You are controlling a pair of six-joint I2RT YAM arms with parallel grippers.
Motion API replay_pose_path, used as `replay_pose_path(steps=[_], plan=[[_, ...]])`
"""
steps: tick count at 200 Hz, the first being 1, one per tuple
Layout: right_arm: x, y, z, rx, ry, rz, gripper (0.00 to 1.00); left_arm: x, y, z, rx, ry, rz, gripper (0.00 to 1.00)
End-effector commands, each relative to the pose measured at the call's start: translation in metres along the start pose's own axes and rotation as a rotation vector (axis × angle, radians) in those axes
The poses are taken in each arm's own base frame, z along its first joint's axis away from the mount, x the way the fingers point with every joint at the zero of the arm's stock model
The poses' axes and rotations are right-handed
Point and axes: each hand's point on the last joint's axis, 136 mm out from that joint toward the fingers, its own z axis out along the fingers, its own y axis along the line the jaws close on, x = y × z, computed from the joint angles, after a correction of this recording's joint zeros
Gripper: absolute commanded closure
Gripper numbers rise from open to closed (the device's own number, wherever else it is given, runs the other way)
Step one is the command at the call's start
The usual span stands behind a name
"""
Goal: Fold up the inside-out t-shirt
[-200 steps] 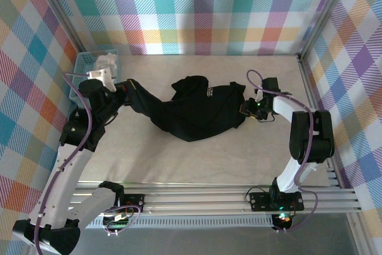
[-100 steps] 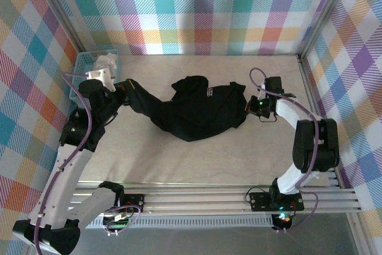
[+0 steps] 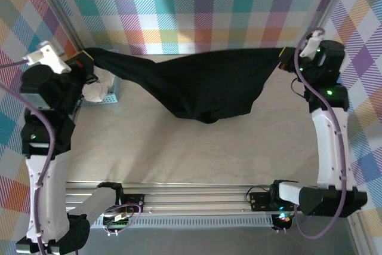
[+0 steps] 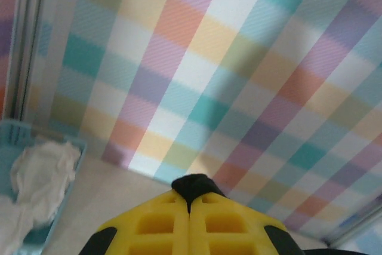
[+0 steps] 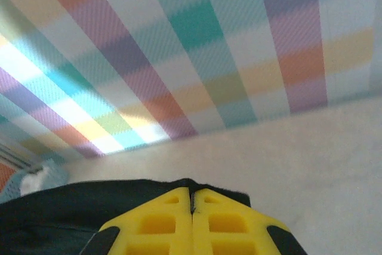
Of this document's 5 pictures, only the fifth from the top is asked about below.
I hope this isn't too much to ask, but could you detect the black floral print t-shirt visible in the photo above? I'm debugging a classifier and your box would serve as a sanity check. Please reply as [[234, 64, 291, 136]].
[[0, 178, 252, 255]]

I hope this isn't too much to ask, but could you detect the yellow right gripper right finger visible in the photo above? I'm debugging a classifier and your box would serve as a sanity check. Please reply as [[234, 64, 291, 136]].
[[192, 188, 308, 255]]

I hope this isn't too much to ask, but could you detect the blue plastic basket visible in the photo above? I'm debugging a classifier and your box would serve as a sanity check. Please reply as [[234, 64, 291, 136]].
[[0, 159, 71, 205]]

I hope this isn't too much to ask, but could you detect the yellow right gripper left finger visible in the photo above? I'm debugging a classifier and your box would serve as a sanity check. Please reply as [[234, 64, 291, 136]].
[[80, 186, 193, 255]]

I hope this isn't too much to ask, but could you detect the white crumpled cloth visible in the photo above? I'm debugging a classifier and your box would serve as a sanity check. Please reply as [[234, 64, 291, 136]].
[[19, 167, 50, 196]]

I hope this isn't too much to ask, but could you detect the aluminium frame post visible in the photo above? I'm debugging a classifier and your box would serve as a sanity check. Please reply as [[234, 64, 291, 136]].
[[0, 143, 41, 171]]

